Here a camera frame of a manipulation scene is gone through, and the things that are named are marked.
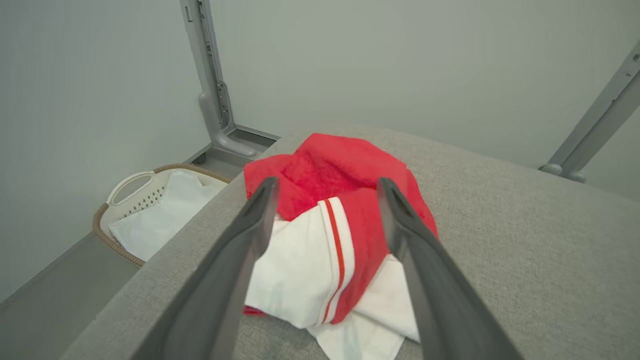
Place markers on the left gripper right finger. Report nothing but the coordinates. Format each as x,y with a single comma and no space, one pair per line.
445,300

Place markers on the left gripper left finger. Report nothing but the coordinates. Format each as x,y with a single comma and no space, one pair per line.
220,290

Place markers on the red and white garment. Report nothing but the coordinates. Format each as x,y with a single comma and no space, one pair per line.
350,165

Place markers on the white cloth in basket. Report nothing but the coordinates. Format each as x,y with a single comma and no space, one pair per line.
165,220

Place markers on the white laundry basket brown rim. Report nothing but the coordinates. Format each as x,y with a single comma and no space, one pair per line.
132,192

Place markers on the grey corner frame post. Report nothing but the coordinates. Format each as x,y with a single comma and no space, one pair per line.
212,90

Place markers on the grey double frame post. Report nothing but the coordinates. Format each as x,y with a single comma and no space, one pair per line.
600,120

